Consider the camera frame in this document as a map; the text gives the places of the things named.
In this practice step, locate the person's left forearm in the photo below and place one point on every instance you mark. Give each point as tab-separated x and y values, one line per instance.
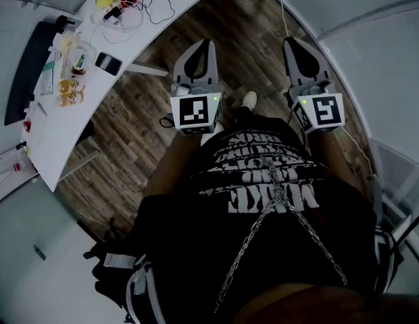
169	167

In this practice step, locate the small red clip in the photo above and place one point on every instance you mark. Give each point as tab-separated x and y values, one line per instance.
27	126

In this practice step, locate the black cylindrical holder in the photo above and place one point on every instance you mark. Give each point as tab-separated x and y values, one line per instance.
64	24

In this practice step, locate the small black plug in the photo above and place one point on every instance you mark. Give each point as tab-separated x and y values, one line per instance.
22	144

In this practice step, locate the white green-edged leaflet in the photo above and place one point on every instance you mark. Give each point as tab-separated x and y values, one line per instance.
47	79

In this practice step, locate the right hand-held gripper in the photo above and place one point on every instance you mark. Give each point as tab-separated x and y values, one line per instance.
326	111

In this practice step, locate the black smartphone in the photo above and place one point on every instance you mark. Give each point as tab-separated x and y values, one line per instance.
108	64

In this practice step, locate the yellow lemon-shaped toy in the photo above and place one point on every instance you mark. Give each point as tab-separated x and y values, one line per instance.
106	1

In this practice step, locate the clear plastic bag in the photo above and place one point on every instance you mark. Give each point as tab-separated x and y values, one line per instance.
67	44

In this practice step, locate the large black monitor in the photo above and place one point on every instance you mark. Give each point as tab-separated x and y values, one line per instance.
30	73

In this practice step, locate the white desk leg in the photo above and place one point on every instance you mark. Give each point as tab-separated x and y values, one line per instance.
81	164
148	69

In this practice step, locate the black power adapter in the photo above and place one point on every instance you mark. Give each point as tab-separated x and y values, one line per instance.
112	13

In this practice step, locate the person's right forearm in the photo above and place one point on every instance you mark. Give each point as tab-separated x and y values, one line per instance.
334	160

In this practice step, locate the small colourful snack packet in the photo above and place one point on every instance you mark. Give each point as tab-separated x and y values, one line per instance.
79	69

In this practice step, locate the person's white shoe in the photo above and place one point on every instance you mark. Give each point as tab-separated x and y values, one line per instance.
209	139
249	100

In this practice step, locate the black printed T-shirt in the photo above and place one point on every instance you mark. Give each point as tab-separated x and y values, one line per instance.
297	265

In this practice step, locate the white notebook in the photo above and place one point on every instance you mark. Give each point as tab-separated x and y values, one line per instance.
35	123

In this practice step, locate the small red container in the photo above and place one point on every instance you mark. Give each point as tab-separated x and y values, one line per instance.
16	167

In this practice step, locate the small yellow-green gadget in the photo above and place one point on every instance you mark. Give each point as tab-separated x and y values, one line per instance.
27	150

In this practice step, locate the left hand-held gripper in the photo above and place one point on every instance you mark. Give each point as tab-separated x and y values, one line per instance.
194	113

